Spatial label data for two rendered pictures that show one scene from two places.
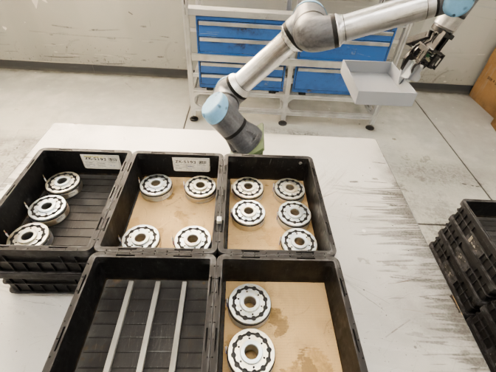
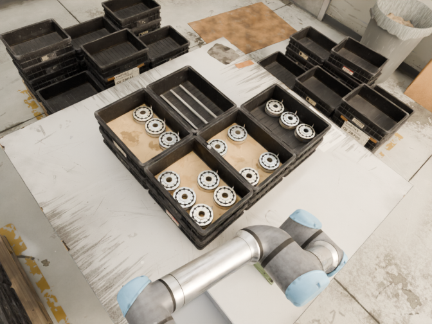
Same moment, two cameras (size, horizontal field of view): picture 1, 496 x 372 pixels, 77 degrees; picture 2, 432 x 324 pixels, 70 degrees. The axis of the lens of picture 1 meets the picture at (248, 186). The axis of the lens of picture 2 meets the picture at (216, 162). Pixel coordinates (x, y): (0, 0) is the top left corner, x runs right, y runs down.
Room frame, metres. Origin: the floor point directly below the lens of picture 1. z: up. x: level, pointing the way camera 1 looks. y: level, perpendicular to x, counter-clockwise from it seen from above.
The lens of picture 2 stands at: (1.13, -0.54, 2.09)
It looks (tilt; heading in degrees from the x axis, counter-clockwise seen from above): 56 degrees down; 131
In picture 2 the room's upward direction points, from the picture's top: 11 degrees clockwise
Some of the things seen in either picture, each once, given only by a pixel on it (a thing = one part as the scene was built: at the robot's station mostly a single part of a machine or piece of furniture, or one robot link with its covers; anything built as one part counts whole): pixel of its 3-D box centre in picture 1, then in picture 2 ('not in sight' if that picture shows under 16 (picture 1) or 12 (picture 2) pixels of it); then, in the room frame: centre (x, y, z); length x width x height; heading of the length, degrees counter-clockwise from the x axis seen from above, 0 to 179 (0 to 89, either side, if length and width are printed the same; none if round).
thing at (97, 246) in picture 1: (169, 196); (245, 146); (0.63, 0.23, 0.92); 0.40 x 0.30 x 0.02; 4
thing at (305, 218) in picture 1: (294, 213); (184, 197); (0.65, -0.15, 0.86); 0.10 x 0.10 x 0.01
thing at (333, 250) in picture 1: (271, 199); (198, 180); (0.64, -0.07, 0.92); 0.40 x 0.30 x 0.02; 4
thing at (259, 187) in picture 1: (248, 187); (224, 195); (0.75, 0.00, 0.86); 0.10 x 0.10 x 0.01
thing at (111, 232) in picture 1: (171, 208); (243, 152); (0.63, 0.23, 0.87); 0.40 x 0.30 x 0.11; 4
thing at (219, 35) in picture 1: (242, 57); not in sight; (2.53, 0.12, 0.60); 0.72 x 0.03 x 0.56; 92
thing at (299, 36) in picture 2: not in sight; (309, 57); (-0.05, 1.82, 0.31); 0.40 x 0.30 x 0.34; 2
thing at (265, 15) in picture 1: (297, 16); not in sight; (2.58, -0.28, 0.91); 1.70 x 0.10 x 0.05; 92
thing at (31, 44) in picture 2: not in sight; (45, 62); (-1.13, -0.17, 0.37); 0.40 x 0.30 x 0.45; 92
